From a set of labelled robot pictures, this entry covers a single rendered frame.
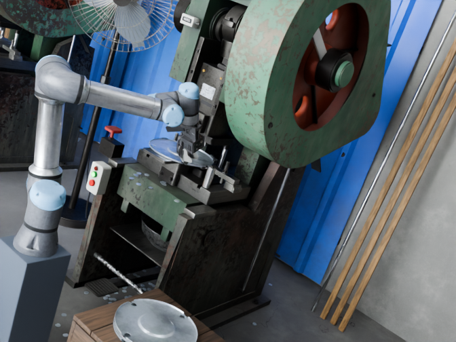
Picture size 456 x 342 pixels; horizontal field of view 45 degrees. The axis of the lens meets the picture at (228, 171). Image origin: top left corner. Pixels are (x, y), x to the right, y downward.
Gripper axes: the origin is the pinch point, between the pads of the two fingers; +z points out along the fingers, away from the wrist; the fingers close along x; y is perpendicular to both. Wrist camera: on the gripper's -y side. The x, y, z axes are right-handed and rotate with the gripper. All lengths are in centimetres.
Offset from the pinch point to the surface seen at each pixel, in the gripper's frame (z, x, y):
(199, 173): 12.7, 10.1, -1.0
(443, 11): -28, 163, 33
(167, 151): 2.1, 1.5, -12.0
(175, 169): 8.4, 0.6, -6.4
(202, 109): -11.4, 20.5, -9.5
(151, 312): 24, -49, 31
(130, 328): 18, -61, 34
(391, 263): 96, 104, 64
